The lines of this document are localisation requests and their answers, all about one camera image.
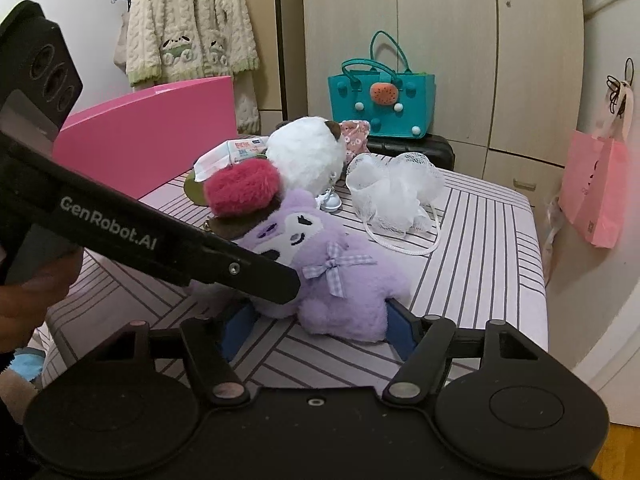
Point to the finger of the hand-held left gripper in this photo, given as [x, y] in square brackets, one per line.
[250, 277]

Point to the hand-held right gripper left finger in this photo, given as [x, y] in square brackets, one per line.
[239, 331]

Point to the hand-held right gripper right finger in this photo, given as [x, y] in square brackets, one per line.
[400, 331]

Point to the purple plush toy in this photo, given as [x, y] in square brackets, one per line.
[350, 285]

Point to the pink storage box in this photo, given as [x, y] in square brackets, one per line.
[150, 135]

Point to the white round plush toy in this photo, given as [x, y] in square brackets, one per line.
[305, 155]

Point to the person's left hand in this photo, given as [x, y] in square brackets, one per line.
[27, 307]

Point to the red and brown plush toy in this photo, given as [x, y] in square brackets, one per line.
[240, 187]

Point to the wet wipes pack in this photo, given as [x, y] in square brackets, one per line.
[240, 150]

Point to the white mesh bath pouf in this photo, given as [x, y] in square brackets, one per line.
[390, 195]

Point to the light blue fuzzy cloth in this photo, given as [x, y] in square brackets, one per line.
[27, 362]

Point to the pink floral cloth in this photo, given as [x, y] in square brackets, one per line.
[356, 135]

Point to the black suitcase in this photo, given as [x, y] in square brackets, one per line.
[425, 152]

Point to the clear plastic bag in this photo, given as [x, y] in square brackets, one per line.
[554, 225]

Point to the teal felt handbag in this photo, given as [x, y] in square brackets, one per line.
[350, 90]

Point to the pink paper bag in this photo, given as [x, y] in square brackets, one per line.
[595, 185]

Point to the cream knitted cardigan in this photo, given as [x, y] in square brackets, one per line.
[200, 10]

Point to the beige wardrobe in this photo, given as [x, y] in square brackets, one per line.
[450, 35]

